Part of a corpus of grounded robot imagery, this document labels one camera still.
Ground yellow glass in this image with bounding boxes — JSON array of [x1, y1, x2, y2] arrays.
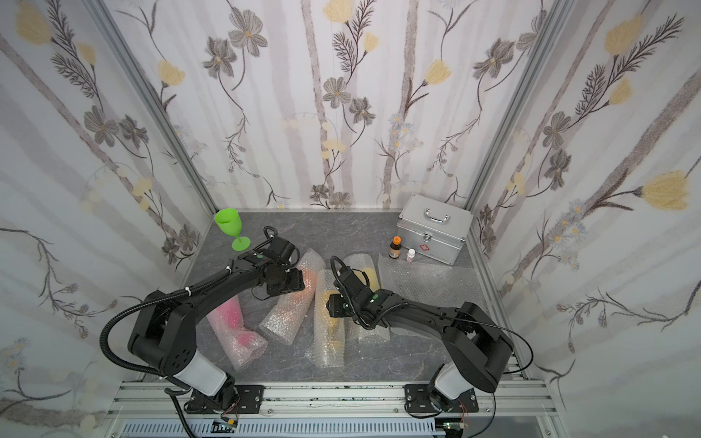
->
[[343, 254, 391, 346]]

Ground green plastic wine glass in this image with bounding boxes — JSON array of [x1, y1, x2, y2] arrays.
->
[[215, 208, 251, 252]]

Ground clear bubble wrap sheet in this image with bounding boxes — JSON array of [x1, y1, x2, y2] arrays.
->
[[377, 255, 489, 314]]

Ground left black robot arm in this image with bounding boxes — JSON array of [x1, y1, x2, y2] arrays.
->
[[99, 226, 305, 414]]

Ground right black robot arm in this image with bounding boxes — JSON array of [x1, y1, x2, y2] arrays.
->
[[326, 257, 526, 419]]

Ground amber glass in bubble wrap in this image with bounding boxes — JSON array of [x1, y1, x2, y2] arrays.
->
[[311, 269, 345, 369]]

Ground orange glass in bubble wrap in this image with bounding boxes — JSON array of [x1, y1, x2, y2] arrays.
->
[[259, 249, 325, 345]]

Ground pink glass in bubble wrap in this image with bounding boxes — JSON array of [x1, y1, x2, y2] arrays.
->
[[206, 297, 268, 370]]

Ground brown bottle orange cap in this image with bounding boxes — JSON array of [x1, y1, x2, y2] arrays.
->
[[389, 235, 402, 259]]

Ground silver aluminium case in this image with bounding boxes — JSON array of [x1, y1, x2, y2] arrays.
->
[[397, 193, 473, 266]]

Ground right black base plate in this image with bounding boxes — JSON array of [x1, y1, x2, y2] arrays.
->
[[403, 383, 479, 414]]

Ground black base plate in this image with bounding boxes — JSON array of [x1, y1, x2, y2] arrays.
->
[[184, 385, 265, 415], [403, 383, 479, 414]]

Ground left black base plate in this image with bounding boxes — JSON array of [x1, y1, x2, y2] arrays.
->
[[184, 385, 265, 415]]

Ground white slotted cable duct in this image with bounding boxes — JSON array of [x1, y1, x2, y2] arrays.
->
[[119, 418, 445, 438]]

